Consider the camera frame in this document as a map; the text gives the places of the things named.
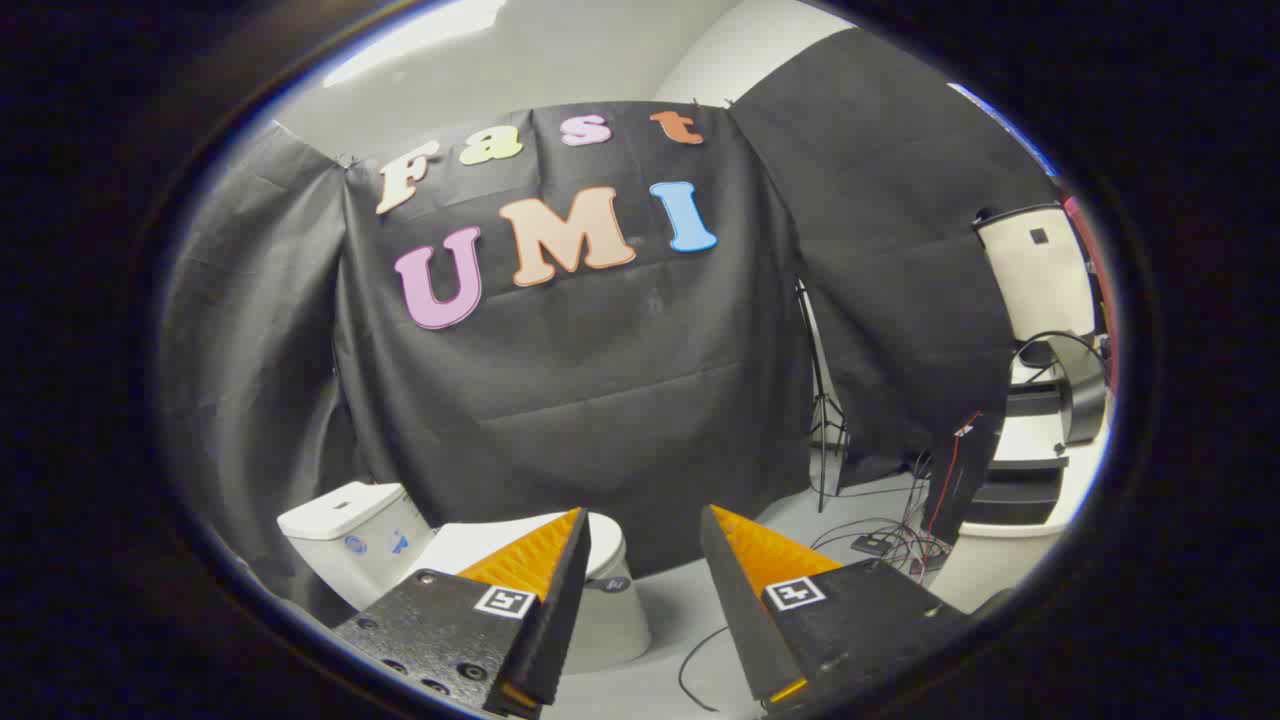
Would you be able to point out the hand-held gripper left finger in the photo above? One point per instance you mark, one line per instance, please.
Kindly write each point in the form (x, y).
(560, 610)

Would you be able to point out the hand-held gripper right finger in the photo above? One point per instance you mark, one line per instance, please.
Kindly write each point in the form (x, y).
(735, 600)

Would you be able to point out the white toilet lid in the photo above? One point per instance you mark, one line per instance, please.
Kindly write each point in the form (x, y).
(470, 545)

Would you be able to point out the white toilet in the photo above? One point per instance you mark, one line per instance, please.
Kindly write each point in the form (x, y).
(350, 540)

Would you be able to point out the small black floor device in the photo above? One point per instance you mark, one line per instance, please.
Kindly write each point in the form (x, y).
(872, 545)

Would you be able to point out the black tripod stand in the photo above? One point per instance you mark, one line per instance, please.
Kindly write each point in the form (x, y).
(822, 400)

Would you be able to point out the black backdrop cloth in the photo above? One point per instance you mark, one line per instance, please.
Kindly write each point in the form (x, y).
(620, 400)

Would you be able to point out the white shelf unit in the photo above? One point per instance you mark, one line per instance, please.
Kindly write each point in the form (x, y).
(1000, 565)

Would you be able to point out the black curved object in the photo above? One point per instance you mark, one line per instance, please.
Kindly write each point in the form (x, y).
(1085, 395)

